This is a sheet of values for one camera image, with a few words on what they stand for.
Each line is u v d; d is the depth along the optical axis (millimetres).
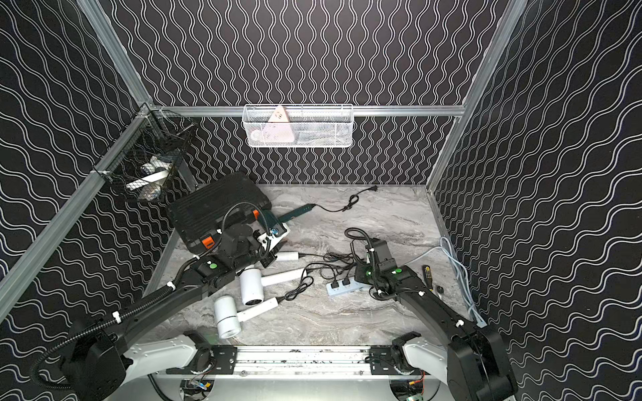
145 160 920
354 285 878
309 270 910
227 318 774
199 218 1004
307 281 901
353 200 1140
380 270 651
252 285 838
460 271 956
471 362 403
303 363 752
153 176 761
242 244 595
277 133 898
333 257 950
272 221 1000
